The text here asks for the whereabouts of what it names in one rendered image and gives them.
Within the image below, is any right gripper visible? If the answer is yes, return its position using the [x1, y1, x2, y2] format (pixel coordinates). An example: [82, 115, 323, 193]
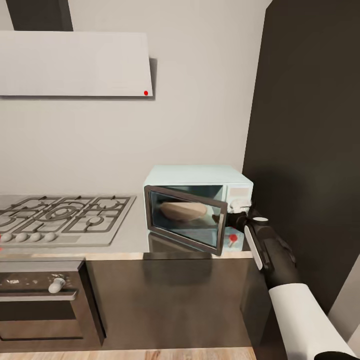
[225, 211, 247, 230]

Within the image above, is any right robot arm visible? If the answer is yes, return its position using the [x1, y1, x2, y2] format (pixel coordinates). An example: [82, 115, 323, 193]
[225, 200, 360, 360]

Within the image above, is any microwave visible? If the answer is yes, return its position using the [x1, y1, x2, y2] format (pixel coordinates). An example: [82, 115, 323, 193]
[143, 165, 254, 257]

